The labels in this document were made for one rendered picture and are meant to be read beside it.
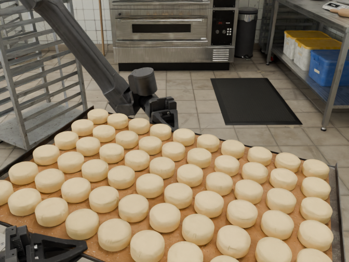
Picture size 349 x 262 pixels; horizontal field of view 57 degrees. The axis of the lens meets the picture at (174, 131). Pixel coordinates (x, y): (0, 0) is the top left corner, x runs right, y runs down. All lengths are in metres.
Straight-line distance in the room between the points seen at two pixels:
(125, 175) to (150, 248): 0.17
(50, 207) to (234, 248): 0.29
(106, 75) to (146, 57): 3.27
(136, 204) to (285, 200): 0.26
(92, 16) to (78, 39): 4.28
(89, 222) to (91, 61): 0.50
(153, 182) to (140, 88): 0.35
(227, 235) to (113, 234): 0.17
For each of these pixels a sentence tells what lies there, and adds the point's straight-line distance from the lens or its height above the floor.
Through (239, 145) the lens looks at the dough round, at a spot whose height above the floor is 1.01.
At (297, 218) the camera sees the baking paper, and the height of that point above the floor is 0.98.
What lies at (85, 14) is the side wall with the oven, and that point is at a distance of 5.20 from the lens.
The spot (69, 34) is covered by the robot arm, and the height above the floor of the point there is 1.19.
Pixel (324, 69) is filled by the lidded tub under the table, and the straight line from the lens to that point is 3.37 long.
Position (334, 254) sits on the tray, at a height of 0.98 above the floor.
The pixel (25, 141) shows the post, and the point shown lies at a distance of 2.52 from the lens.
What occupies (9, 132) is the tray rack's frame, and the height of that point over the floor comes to 0.15.
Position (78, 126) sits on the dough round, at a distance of 0.78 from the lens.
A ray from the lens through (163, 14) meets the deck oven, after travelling 4.04.
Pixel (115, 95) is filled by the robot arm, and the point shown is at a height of 1.03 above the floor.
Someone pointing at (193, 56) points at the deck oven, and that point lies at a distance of 4.17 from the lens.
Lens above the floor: 1.39
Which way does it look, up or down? 30 degrees down
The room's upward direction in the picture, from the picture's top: straight up
